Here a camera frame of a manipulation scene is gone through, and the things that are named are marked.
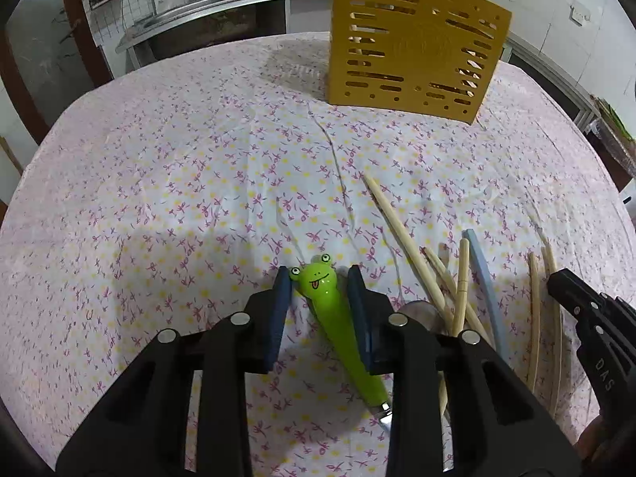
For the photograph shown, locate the pink floral tablecloth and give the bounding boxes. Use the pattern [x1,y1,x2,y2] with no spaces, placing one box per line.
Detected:
[0,32,636,477]

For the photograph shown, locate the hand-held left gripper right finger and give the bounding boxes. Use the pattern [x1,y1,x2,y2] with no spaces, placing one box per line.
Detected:
[346,264,584,477]

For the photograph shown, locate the brown frame glass door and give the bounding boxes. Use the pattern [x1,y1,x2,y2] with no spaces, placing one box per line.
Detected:
[0,0,116,175]

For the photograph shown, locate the green vegetables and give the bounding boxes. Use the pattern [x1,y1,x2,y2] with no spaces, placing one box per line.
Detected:
[590,94,636,165]

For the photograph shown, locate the pale blue handle utensil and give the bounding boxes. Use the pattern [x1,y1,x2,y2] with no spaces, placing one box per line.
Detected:
[462,229,510,361]

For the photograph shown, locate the metal spoon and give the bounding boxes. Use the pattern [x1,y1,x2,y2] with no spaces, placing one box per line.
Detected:
[397,301,451,337]

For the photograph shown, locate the wooden chopstick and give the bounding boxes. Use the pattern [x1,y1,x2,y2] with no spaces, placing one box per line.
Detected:
[452,237,471,337]
[539,238,566,408]
[423,246,493,346]
[364,174,446,312]

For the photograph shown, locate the green frog handle spoon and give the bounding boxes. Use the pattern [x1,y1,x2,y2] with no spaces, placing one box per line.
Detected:
[289,254,396,428]

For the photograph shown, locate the glass door kitchen cabinet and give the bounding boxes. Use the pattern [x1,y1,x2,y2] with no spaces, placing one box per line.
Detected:
[502,35,619,140]

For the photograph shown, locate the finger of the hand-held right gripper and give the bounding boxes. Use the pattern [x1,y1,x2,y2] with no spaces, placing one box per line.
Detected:
[547,267,636,458]

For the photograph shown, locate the yellow slotted utensil holder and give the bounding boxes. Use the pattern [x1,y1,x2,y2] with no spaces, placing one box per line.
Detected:
[325,0,512,125]

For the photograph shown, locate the stainless steel sink counter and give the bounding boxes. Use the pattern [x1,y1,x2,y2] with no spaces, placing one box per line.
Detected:
[116,0,335,58]

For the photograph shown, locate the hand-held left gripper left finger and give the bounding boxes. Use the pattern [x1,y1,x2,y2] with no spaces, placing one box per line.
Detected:
[54,264,294,477]

